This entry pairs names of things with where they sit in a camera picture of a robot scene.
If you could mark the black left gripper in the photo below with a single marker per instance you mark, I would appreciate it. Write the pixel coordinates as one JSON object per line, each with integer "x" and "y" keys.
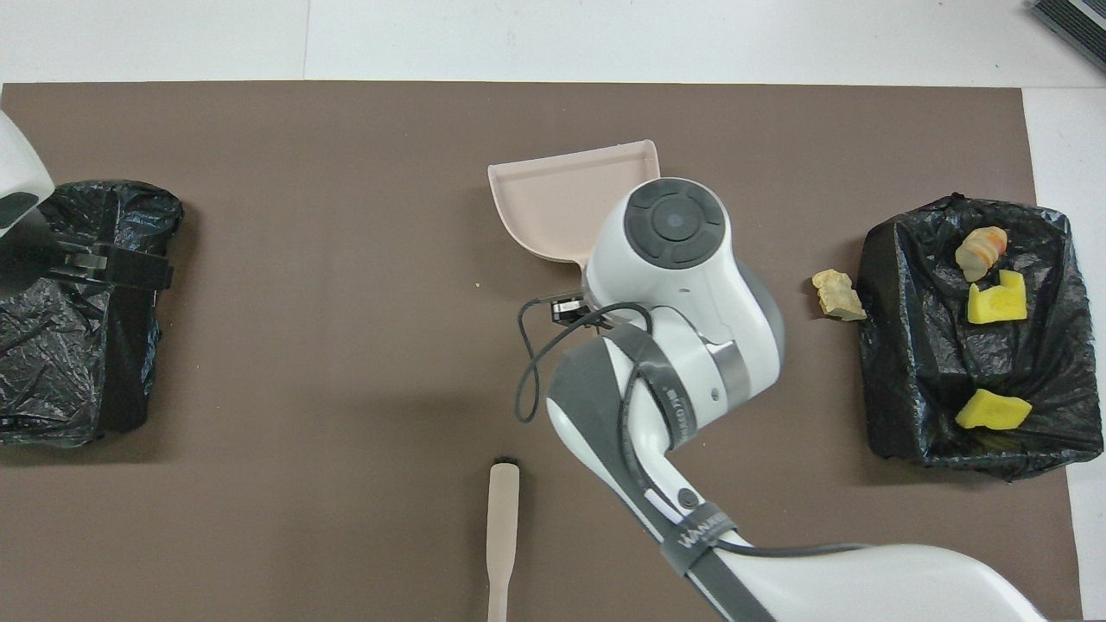
{"x": 60, "y": 259}

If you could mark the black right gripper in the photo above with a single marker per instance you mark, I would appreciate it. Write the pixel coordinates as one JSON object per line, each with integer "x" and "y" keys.
{"x": 570, "y": 308}

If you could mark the beige plastic dustpan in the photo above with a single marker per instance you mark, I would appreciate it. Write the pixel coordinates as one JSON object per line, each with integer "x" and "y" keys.
{"x": 562, "y": 199}

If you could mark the beige brush with black bristles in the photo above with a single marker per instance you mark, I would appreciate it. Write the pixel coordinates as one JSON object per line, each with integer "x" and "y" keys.
{"x": 503, "y": 536}

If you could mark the yellowish bread chunk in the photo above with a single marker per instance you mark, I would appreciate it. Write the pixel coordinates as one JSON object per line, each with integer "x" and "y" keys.
{"x": 838, "y": 295}

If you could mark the pale striped croissant piece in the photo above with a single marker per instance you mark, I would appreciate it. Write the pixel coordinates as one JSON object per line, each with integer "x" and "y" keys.
{"x": 981, "y": 250}

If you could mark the yellow sponge with green pad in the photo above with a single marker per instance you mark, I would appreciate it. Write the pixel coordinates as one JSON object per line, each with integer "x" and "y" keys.
{"x": 998, "y": 300}

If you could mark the plain yellow sponge piece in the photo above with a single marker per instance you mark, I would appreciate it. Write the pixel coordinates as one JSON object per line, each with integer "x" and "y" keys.
{"x": 994, "y": 411}

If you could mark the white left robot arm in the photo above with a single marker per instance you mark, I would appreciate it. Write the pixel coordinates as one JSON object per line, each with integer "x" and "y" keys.
{"x": 17, "y": 164}

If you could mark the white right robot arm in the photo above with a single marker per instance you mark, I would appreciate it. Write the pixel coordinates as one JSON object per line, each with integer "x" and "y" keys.
{"x": 691, "y": 285}

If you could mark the bin lined with black bag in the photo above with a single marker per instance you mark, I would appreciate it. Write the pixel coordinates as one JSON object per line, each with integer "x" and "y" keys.
{"x": 916, "y": 363}
{"x": 78, "y": 363}

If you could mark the brown table mat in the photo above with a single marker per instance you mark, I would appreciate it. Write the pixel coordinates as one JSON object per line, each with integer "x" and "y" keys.
{"x": 346, "y": 173}

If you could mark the grey ribbed panel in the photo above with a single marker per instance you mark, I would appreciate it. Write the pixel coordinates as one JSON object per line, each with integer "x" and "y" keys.
{"x": 1076, "y": 26}

